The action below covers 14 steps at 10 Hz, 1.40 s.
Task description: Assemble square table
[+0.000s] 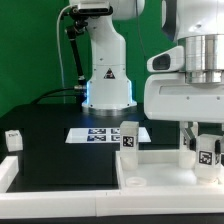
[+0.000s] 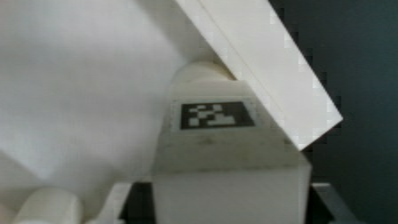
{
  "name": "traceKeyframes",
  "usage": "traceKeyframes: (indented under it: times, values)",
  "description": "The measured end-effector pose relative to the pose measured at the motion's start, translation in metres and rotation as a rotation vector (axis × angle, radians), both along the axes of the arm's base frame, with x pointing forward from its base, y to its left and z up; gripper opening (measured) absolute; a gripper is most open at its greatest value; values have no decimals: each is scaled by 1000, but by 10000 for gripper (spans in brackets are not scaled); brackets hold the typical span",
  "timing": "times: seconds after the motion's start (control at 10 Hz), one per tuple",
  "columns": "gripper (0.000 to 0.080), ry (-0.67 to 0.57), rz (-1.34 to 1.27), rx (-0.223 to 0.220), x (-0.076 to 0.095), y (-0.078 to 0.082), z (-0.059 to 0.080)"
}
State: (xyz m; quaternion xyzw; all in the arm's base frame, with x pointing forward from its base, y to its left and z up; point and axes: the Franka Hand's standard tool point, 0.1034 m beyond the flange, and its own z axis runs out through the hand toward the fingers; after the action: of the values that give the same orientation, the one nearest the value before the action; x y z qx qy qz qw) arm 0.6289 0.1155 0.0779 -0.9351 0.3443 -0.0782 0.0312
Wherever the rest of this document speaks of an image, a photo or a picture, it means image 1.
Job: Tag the black camera stand pole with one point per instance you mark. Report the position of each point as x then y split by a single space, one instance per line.
73 31

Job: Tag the white square table top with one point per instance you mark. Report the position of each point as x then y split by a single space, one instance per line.
158 170

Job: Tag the white fence left wall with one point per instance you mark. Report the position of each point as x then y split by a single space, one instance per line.
8 171

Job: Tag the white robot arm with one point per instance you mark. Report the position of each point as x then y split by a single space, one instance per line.
186 82

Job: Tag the marker sheet with tags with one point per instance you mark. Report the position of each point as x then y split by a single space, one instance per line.
103 135

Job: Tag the white fence wall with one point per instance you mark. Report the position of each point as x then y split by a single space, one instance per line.
162 200
8 171

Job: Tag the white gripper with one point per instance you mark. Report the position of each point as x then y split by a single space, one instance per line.
169 97

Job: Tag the white fence front wall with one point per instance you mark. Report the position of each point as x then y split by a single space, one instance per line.
162 200

